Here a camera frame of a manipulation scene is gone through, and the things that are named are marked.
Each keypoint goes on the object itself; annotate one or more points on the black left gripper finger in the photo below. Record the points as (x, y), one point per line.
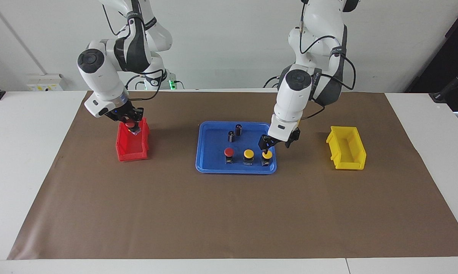
(265, 142)
(290, 144)

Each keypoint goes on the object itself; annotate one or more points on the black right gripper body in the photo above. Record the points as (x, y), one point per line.
(124, 112)

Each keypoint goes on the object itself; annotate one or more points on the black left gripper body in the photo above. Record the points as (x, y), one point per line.
(294, 137)

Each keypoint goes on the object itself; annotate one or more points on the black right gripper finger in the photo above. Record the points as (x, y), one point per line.
(122, 123)
(139, 123)

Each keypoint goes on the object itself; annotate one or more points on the red push button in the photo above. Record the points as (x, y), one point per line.
(229, 152)
(130, 124)

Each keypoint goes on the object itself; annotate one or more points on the yellow push button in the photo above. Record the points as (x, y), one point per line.
(248, 153)
(267, 156)

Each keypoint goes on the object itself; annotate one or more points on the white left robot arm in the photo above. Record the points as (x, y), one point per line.
(295, 99)

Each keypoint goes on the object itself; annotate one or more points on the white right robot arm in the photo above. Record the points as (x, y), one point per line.
(99, 76)

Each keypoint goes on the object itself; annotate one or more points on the black cylindrical capacitor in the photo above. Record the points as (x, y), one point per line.
(238, 129)
(231, 136)

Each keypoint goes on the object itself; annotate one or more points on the red plastic bin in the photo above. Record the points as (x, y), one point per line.
(131, 152)

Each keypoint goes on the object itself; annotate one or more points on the blue plastic tray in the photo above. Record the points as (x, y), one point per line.
(213, 133)

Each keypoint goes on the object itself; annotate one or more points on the yellow plastic bin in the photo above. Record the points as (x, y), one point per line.
(350, 152)

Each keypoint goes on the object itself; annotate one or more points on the brown table mat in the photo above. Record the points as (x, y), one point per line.
(228, 213)

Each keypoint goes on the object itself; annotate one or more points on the white power socket box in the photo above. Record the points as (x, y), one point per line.
(44, 82)

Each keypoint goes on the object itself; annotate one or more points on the black tripod stand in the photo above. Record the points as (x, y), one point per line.
(442, 95)

